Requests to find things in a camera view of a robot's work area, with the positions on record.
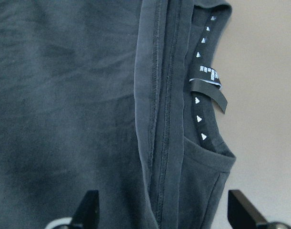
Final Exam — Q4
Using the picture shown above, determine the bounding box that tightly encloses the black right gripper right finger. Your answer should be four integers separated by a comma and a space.
227, 189, 268, 229

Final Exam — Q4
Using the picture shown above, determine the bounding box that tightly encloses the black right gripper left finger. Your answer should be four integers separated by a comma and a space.
69, 190, 100, 229

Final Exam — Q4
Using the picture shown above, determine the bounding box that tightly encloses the black printed t-shirt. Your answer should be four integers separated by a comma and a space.
0, 0, 235, 229

